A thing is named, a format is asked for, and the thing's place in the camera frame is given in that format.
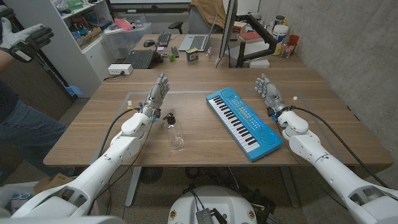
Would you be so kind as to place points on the black computer mouse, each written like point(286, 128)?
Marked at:
point(149, 43)

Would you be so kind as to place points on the black laptop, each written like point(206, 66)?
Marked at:
point(141, 59)

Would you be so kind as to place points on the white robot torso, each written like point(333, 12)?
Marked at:
point(214, 199)

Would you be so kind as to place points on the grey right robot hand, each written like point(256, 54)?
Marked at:
point(272, 93)

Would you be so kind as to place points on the red cup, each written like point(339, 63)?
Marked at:
point(293, 40)

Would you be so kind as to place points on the small green object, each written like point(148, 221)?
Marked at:
point(172, 57)

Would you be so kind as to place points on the clear dispenser bottle black pump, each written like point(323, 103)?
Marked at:
point(174, 133)

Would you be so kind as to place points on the orange white box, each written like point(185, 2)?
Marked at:
point(239, 27)

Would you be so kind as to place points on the grey office chair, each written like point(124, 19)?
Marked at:
point(197, 25)

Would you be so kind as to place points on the clear plastic storage bin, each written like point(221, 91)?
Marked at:
point(124, 42)

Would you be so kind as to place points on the pink bag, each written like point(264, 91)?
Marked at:
point(122, 24)

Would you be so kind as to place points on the white plastic jar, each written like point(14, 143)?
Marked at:
point(280, 33)

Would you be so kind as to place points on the blue toy piano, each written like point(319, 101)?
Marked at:
point(245, 126)

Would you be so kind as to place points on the flat white box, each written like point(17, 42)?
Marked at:
point(259, 63)

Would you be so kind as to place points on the dark computer monitor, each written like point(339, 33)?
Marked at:
point(228, 28)

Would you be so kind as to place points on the small silver figure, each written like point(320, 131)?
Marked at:
point(209, 52)

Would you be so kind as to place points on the grey table leg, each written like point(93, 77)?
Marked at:
point(289, 186)
point(133, 186)

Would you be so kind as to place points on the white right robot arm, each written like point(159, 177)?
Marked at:
point(329, 168)

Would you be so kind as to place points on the white shelf cabinet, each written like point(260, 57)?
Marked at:
point(68, 62)

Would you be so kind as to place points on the pink sticky note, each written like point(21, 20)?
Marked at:
point(160, 48)

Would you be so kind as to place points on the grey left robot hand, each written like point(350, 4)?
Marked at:
point(155, 96)

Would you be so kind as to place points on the person in blue jeans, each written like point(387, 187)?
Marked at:
point(25, 130)

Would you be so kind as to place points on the open cardboard box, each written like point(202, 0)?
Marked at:
point(90, 37)

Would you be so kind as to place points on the small yellow blue box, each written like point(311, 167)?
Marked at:
point(192, 55)

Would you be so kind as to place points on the person bare forearm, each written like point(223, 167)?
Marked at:
point(3, 60)

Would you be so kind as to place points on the black round fan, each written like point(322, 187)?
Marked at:
point(150, 175)

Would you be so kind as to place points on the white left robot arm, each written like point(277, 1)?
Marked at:
point(99, 169)

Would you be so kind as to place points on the cardboard box with label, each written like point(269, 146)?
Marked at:
point(54, 182)

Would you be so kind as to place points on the white power strip box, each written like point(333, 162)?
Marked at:
point(119, 69)

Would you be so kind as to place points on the black keyboard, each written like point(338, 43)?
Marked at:
point(163, 39)

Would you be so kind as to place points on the tan jacket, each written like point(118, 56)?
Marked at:
point(210, 11)

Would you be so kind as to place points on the red book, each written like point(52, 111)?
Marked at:
point(250, 36)

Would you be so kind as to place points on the white black gloved person hand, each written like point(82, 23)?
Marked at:
point(18, 37)

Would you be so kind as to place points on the dark lidded jar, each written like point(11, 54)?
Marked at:
point(279, 20)

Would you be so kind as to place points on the clear cup with items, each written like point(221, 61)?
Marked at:
point(287, 51)

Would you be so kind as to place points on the black remote control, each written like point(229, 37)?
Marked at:
point(174, 52)

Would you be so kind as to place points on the silver laptop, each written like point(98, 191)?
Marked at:
point(197, 42)

